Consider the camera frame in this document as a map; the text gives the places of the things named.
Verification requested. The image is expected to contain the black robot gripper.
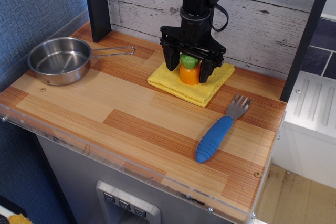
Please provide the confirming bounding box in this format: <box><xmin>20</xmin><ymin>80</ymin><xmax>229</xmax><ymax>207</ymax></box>
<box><xmin>160</xmin><ymin>11</ymin><xmax>226</xmax><ymax>83</ymax></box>

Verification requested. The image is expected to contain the orange bottle with green cap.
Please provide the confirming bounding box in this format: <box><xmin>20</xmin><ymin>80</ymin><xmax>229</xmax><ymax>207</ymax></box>
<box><xmin>180</xmin><ymin>54</ymin><xmax>200</xmax><ymax>85</ymax></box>

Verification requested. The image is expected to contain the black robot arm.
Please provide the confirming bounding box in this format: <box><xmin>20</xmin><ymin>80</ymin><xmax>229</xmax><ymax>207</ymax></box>
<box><xmin>160</xmin><ymin>0</ymin><xmax>227</xmax><ymax>83</ymax></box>

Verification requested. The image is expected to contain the folded yellow cloth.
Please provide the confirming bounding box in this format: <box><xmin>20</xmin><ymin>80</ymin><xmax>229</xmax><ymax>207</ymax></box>
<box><xmin>147</xmin><ymin>63</ymin><xmax>235</xmax><ymax>108</ymax></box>

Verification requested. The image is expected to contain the small steel pan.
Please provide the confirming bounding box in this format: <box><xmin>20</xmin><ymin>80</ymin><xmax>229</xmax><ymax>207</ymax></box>
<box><xmin>27</xmin><ymin>37</ymin><xmax>136</xmax><ymax>86</ymax></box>

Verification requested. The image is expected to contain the white ribbed cabinet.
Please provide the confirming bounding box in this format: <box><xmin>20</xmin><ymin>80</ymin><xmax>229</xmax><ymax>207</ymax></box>
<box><xmin>272</xmin><ymin>71</ymin><xmax>335</xmax><ymax>187</ymax></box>

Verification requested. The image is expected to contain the silver dispenser panel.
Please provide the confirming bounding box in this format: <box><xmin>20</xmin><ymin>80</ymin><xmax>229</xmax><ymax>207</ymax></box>
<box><xmin>96</xmin><ymin>180</ymin><xmax>161</xmax><ymax>223</ymax></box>

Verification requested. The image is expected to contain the yellow object bottom left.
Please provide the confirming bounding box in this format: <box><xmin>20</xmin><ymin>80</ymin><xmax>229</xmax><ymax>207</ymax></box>
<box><xmin>8</xmin><ymin>214</ymin><xmax>32</xmax><ymax>224</ymax></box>

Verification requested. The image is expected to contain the fork with blue handle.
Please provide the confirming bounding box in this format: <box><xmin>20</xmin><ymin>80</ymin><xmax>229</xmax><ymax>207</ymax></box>
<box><xmin>195</xmin><ymin>94</ymin><xmax>252</xmax><ymax>163</ymax></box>

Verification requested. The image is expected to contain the black vertical post right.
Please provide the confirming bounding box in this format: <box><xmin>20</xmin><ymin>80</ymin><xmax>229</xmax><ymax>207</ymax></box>
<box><xmin>280</xmin><ymin>0</ymin><xmax>327</xmax><ymax>102</ymax></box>

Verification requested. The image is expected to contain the black vertical post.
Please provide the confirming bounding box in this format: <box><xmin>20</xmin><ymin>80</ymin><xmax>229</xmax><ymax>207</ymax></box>
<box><xmin>280</xmin><ymin>0</ymin><xmax>327</xmax><ymax>102</ymax></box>
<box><xmin>87</xmin><ymin>0</ymin><xmax>111</xmax><ymax>42</ymax></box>

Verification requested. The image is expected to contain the black vertical post left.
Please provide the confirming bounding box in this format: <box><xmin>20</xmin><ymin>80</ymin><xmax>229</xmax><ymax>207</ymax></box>
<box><xmin>87</xmin><ymin>0</ymin><xmax>111</xmax><ymax>42</ymax></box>

